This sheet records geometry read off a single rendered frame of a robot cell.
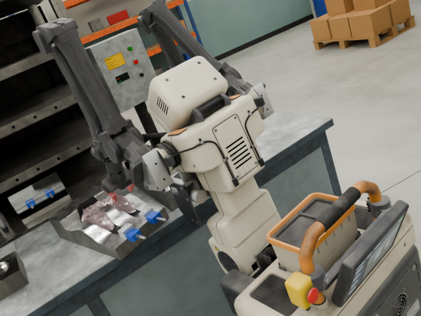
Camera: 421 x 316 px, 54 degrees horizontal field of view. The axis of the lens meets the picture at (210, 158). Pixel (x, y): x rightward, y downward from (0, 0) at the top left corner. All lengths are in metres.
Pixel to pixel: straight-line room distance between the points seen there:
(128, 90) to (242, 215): 1.37
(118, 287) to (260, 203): 0.69
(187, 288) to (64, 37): 1.15
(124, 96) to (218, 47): 6.47
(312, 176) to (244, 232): 0.84
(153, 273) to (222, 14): 7.52
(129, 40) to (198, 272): 1.36
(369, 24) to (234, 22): 3.63
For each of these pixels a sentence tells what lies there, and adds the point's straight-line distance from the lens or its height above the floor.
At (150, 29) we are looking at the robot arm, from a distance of 1.61.
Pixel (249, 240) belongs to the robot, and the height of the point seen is 0.80.
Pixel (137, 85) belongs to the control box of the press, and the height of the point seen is 1.17.
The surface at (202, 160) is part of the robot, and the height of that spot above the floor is 1.15.
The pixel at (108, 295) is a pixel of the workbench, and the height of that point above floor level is 0.65.
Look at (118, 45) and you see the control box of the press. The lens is 2.48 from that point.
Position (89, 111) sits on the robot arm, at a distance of 1.33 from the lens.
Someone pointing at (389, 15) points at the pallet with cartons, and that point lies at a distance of 6.31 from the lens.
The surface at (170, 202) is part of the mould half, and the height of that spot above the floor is 0.84.
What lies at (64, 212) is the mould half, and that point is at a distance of 1.93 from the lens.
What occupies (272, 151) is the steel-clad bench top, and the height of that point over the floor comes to 0.80.
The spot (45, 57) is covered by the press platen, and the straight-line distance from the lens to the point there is 2.35.
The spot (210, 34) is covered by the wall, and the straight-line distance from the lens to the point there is 8.78.
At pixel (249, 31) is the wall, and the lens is 9.10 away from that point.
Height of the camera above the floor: 1.58
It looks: 22 degrees down
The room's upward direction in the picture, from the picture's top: 22 degrees counter-clockwise
